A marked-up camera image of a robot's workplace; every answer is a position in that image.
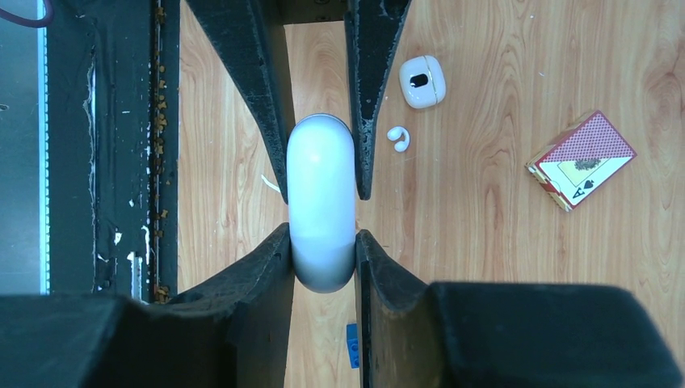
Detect blue building block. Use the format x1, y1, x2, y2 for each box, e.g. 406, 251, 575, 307
346, 323, 359, 369

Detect white earbud charging case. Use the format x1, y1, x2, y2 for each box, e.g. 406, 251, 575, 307
399, 55, 447, 109

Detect small white plastic sliver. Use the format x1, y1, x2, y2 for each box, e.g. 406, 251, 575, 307
261, 175, 281, 193

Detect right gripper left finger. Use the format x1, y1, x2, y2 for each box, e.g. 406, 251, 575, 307
1, 224, 294, 387

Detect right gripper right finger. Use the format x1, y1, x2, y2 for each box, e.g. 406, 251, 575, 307
355, 230, 684, 387

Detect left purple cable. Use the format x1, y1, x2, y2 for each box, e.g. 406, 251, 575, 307
0, 0, 56, 29

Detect playing card box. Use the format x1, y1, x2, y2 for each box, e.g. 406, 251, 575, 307
525, 110, 637, 212

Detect white earbud mid table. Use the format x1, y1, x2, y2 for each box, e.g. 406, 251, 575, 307
387, 126, 410, 153

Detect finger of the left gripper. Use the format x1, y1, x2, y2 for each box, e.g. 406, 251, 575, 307
344, 0, 411, 200
187, 0, 295, 202

